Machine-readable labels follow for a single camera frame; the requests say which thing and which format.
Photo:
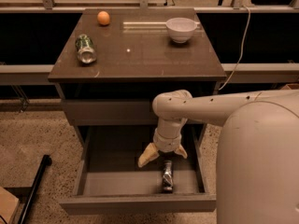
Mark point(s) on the silver blue redbull can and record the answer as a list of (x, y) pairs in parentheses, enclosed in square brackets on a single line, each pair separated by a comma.
[(168, 177)]

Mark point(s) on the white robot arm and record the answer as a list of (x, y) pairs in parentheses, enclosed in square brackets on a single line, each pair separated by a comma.
[(258, 151)]

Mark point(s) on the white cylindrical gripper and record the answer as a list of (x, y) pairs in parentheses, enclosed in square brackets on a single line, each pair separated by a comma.
[(167, 144)]

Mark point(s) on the black pole on floor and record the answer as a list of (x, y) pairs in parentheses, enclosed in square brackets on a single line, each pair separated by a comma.
[(45, 162)]

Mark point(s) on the white bowl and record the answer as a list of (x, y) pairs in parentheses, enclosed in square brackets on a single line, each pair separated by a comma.
[(180, 30)]

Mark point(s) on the open grey middle drawer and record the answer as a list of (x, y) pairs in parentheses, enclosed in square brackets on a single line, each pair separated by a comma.
[(109, 180)]

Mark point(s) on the orange fruit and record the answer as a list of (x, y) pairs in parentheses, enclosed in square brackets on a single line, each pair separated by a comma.
[(103, 18)]

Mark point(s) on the grey drawer cabinet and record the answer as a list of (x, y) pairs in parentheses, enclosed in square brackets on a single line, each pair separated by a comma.
[(135, 59)]

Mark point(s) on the green soda can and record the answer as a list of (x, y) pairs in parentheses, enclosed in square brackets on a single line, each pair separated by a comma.
[(85, 49)]

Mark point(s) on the closed grey top drawer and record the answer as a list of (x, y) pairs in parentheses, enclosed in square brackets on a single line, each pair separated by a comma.
[(109, 112)]

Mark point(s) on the cardboard box corner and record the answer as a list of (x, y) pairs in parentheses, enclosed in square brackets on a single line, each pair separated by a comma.
[(8, 206)]

